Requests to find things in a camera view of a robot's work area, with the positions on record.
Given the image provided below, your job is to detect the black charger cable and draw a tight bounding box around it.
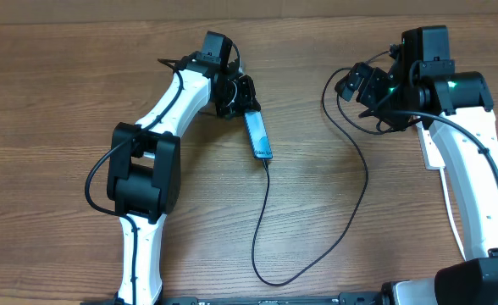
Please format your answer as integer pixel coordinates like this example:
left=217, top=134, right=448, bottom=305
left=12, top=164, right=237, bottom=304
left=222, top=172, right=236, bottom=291
left=251, top=50, right=407, bottom=287

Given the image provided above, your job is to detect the blue Samsung Galaxy smartphone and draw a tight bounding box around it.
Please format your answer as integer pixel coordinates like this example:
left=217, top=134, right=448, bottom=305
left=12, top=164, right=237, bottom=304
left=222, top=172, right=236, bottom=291
left=244, top=111, right=273, bottom=160

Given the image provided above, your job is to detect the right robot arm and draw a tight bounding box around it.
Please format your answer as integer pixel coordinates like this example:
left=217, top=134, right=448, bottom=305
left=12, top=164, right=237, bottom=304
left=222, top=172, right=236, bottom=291
left=335, top=25, right=498, bottom=304

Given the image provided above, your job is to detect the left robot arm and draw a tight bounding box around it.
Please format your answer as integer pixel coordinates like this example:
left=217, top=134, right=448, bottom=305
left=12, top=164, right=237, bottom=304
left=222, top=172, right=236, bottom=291
left=107, top=31, right=273, bottom=304

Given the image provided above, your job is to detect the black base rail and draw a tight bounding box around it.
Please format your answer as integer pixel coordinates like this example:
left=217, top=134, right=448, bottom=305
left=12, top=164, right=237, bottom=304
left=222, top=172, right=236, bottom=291
left=79, top=290, right=390, bottom=305

